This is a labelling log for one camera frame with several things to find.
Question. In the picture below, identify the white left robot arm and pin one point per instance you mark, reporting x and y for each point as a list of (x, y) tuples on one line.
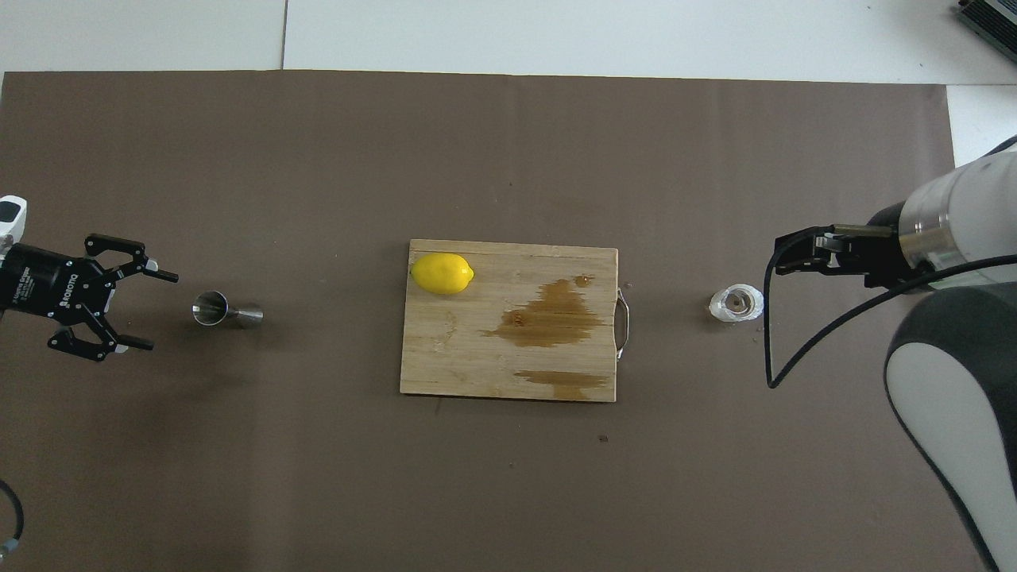
[(9, 214)]

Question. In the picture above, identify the wooden cutting board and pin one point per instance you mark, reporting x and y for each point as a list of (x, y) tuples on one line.
[(477, 349)]

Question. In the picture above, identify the yellow lemon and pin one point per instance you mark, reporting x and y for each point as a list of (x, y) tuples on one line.
[(441, 274)]

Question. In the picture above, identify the dark ribbed metal device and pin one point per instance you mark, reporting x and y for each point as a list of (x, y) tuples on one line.
[(993, 16)]

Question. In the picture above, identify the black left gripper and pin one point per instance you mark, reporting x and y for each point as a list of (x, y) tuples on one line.
[(48, 282)]

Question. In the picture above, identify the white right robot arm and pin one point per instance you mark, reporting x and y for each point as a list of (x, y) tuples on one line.
[(953, 413)]

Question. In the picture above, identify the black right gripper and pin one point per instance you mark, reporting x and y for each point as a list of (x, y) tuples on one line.
[(886, 254)]

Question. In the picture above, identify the brown paper table mat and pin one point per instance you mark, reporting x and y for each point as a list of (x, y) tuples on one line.
[(508, 159)]

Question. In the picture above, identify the steel double jigger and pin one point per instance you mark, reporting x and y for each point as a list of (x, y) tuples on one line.
[(210, 308)]

